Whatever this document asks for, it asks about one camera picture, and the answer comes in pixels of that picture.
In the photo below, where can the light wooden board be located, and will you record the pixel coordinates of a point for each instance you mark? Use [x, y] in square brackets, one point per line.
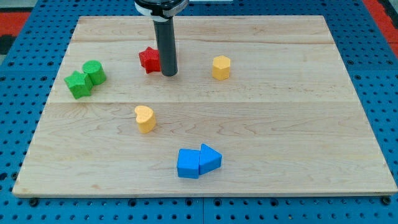
[287, 121]

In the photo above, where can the green cylinder block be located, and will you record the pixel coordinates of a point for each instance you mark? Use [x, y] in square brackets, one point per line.
[95, 71]

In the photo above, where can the blue cube block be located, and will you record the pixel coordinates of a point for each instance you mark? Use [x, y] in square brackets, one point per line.
[188, 163]

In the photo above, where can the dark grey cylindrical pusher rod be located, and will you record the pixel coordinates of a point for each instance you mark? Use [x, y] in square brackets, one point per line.
[165, 38]

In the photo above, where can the green star block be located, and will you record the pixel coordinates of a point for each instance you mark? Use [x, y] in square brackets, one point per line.
[79, 84]

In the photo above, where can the blue triangle block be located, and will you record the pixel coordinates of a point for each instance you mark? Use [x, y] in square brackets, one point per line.
[210, 159]

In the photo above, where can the red star block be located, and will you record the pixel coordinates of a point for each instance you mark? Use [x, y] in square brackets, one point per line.
[149, 59]

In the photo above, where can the yellow hexagon block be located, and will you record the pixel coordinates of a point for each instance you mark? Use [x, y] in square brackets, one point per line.
[221, 67]

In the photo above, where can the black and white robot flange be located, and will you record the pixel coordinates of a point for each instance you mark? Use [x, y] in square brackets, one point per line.
[160, 10]

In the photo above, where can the yellow heart block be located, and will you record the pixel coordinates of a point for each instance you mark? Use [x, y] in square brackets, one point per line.
[145, 118]

